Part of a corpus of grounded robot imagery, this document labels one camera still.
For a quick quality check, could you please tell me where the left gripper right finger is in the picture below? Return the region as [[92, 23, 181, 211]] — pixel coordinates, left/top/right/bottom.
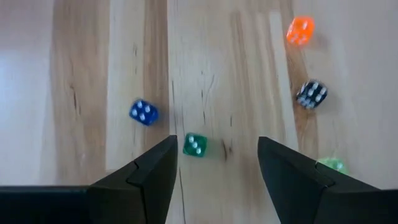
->
[[257, 136, 382, 224]]

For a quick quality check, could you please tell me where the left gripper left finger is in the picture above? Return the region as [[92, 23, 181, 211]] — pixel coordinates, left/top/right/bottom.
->
[[88, 135, 179, 224]]

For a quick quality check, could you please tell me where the small yellow-green translucent die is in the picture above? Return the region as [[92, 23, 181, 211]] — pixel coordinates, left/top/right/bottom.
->
[[315, 156, 349, 175]]

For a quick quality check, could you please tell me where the small green translucent die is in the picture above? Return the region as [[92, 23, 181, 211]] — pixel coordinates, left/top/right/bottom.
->
[[182, 133, 208, 158]]

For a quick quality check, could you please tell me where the small dark blue translucent die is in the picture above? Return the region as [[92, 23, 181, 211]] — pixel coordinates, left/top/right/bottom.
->
[[129, 98, 160, 127]]

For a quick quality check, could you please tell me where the small black die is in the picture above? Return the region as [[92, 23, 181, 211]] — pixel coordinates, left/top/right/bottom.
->
[[295, 78, 329, 110]]

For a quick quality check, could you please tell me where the small orange translucent die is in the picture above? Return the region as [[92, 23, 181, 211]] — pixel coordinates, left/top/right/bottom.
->
[[285, 15, 316, 47]]

